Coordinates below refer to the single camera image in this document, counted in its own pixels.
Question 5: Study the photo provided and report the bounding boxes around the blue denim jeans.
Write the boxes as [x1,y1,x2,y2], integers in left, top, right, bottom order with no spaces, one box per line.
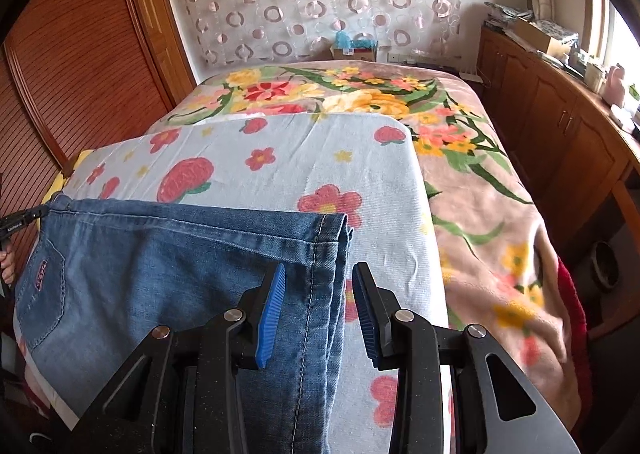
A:
[14,195,352,453]

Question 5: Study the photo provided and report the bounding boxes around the person's left hand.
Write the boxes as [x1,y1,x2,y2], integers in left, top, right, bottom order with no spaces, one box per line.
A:
[0,244,15,285]

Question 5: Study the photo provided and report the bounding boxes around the yellow Pikachu plush toy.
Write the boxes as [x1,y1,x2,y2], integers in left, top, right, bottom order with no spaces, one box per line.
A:
[42,150,92,204]

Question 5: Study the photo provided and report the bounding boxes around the pink floral blanket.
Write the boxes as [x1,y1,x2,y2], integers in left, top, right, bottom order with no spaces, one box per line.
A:
[153,60,580,426]

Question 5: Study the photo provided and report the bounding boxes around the white strawberry print quilt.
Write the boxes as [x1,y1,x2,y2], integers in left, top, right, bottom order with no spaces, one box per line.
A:
[14,114,448,453]

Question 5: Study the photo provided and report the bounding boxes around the brown louvered wardrobe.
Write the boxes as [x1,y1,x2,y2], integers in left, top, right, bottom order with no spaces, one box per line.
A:
[1,0,195,212]

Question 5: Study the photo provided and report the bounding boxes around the red cloth beside bed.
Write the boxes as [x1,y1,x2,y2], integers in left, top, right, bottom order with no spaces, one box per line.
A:
[558,259,592,430]

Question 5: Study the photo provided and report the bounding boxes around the cardboard box with blue items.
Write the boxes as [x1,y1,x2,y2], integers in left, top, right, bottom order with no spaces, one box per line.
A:
[330,30,378,62]

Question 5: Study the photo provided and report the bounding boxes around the wooden sideboard cabinet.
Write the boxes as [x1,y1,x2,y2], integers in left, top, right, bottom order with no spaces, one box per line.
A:
[475,26,640,335]

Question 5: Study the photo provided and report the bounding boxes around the stack of papers on cabinet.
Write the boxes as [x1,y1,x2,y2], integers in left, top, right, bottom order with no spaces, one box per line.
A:
[483,1,534,32]

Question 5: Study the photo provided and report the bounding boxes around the cardboard box on cabinet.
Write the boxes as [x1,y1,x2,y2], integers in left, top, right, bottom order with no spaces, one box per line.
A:
[513,18,579,60]

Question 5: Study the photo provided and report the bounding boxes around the pink bottle on cabinet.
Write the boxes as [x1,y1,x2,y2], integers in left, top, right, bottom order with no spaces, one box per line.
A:
[601,64,626,107]

